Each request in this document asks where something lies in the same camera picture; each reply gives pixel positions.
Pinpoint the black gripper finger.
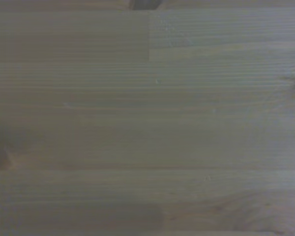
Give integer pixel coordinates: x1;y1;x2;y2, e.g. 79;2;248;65
129;0;163;11

